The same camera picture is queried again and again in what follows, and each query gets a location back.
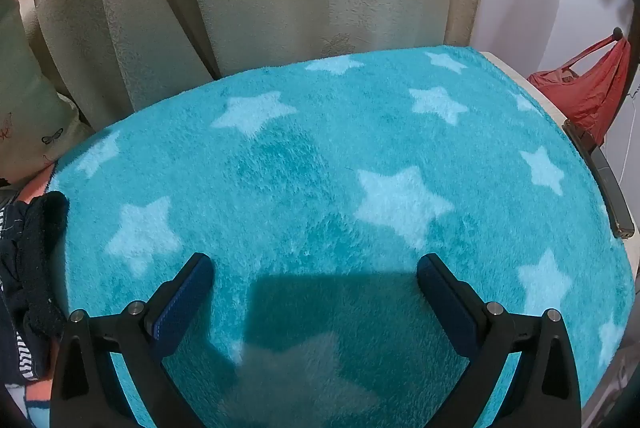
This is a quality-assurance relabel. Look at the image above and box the teal star print blanket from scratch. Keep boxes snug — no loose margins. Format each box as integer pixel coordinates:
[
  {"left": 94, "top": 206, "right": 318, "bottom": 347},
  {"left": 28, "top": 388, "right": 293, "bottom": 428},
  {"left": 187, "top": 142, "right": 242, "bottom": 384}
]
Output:
[{"left": 47, "top": 44, "right": 636, "bottom": 428}]

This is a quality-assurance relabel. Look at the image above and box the cartoon print bed sheet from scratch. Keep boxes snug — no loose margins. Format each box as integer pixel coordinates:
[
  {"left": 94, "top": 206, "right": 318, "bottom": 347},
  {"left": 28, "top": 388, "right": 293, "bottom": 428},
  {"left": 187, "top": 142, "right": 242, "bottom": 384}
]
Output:
[{"left": 0, "top": 168, "right": 66, "bottom": 428}]

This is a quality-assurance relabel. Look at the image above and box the white printed pillow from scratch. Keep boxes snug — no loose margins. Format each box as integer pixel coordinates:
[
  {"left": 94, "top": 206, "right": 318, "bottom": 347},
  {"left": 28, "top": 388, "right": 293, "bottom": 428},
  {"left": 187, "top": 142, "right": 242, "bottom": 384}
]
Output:
[{"left": 0, "top": 0, "right": 93, "bottom": 181}]

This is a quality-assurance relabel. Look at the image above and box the red cloth bag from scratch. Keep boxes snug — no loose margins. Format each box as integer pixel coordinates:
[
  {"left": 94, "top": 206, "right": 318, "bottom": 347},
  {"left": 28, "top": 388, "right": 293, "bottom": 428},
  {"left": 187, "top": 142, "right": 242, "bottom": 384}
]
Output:
[{"left": 527, "top": 36, "right": 633, "bottom": 146}]

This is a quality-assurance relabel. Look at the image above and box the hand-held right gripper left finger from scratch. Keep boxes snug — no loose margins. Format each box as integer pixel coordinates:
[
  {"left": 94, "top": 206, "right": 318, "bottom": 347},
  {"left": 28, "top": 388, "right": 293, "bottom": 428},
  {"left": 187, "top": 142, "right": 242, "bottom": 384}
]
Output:
[{"left": 50, "top": 252, "right": 216, "bottom": 428}]

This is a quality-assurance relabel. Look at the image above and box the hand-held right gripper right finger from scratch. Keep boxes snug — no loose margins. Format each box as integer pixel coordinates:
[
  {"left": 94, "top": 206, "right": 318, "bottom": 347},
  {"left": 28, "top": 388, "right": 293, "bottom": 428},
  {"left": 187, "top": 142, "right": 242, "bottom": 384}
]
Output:
[{"left": 416, "top": 253, "right": 583, "bottom": 428}]

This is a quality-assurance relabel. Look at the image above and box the dark wooden bed rail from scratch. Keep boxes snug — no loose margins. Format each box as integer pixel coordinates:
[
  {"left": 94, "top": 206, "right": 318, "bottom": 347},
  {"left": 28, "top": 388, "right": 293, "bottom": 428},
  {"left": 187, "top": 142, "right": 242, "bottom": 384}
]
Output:
[{"left": 562, "top": 118, "right": 636, "bottom": 239}]

